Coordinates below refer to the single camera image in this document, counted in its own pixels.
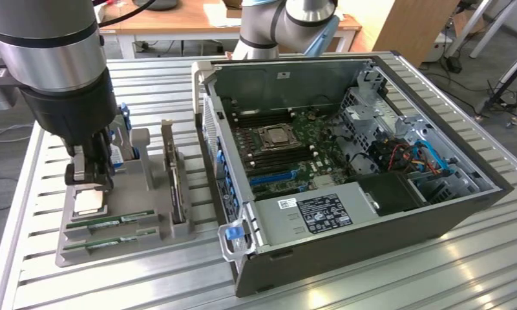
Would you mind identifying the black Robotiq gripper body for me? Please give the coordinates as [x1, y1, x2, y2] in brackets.
[22, 76, 118, 147]

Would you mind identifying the green RAM stick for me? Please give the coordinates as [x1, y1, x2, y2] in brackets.
[62, 229, 159, 250]
[65, 210, 154, 229]

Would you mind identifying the black RAM slot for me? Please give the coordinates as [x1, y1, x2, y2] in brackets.
[245, 144, 315, 156]
[233, 111, 294, 120]
[235, 114, 295, 123]
[250, 156, 321, 170]
[246, 148, 317, 161]
[231, 107, 294, 116]
[247, 152, 318, 165]
[237, 118, 297, 127]

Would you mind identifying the silver CPU chip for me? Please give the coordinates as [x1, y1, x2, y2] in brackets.
[73, 192, 105, 216]
[269, 129, 290, 145]

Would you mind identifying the grey parts rack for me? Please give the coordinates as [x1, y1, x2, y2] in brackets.
[54, 127, 198, 268]

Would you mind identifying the graphics card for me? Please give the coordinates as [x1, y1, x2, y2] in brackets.
[159, 118, 189, 225]

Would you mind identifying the wooden desk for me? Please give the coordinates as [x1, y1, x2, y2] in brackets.
[118, 0, 362, 61]
[97, 0, 121, 37]

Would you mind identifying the metal socket cover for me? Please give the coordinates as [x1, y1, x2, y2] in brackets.
[259, 125, 298, 150]

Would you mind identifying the blue case latch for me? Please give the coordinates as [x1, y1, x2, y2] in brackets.
[222, 227, 245, 242]

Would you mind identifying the dark round bowl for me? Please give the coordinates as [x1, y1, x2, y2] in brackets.
[147, 0, 182, 10]

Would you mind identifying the black expansion slot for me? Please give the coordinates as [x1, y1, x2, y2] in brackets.
[245, 166, 294, 178]

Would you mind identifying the blue expansion slot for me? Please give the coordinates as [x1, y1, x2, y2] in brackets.
[247, 172, 295, 186]

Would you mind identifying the CPU socket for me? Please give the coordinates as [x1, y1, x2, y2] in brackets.
[255, 123, 301, 152]

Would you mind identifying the white paper sheet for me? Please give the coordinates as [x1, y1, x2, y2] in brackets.
[203, 3, 242, 28]

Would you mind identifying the grey power supply unit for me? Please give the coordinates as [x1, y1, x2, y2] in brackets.
[243, 181, 381, 254]

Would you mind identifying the green motherboard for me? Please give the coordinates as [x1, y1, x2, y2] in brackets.
[230, 106, 359, 202]

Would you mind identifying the silver chipset heatsink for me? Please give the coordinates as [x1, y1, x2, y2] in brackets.
[311, 176, 342, 191]

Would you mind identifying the silver perforated disk bay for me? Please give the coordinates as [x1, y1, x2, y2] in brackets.
[338, 86, 410, 171]

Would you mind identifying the black open PC case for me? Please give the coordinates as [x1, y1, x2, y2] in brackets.
[191, 50, 514, 298]

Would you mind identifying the silver sheet metal disk bay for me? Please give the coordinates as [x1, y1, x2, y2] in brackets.
[406, 170, 481, 207]

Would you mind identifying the wooden cabinet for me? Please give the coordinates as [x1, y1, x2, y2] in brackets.
[371, 0, 462, 67]

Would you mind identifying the white machine box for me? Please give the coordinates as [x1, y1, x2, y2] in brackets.
[421, 32, 454, 64]

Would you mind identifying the black power adapter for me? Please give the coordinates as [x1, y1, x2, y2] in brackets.
[438, 56, 465, 74]

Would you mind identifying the black wheeled stand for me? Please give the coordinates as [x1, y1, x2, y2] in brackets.
[473, 41, 517, 130]

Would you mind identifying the hard disk with blue bracket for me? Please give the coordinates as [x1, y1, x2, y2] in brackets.
[105, 102, 133, 172]

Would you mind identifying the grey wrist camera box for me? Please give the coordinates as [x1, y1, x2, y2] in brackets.
[0, 63, 30, 109]

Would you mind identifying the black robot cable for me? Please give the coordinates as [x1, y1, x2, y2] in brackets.
[95, 0, 158, 28]

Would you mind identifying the red orange wire bundle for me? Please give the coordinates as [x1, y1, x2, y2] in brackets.
[389, 143, 439, 175]

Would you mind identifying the blue wire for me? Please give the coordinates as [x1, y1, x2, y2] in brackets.
[413, 139, 457, 178]

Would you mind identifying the white desk frame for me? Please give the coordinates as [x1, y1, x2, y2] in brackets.
[445, 0, 517, 59]

